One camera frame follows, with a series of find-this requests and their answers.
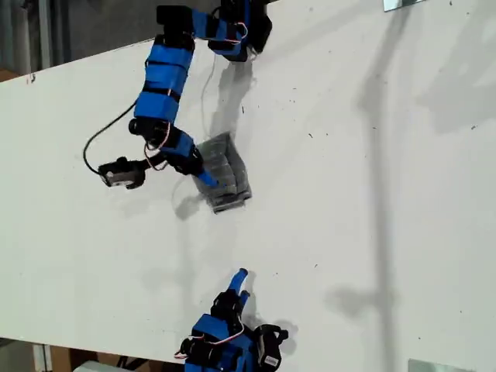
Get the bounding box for camera black stalk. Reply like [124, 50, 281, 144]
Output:
[139, 153, 172, 172]

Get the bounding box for grey striped square towel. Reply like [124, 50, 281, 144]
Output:
[193, 131, 253, 215]

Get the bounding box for white post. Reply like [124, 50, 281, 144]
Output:
[32, 343, 53, 372]

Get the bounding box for camera black cable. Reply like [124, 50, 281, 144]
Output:
[83, 98, 139, 176]

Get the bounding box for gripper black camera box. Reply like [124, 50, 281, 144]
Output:
[253, 323, 290, 369]
[97, 156, 146, 191]

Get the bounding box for white container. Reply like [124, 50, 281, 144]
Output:
[76, 360, 122, 372]

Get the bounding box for steel plate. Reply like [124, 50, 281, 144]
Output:
[382, 0, 425, 13]

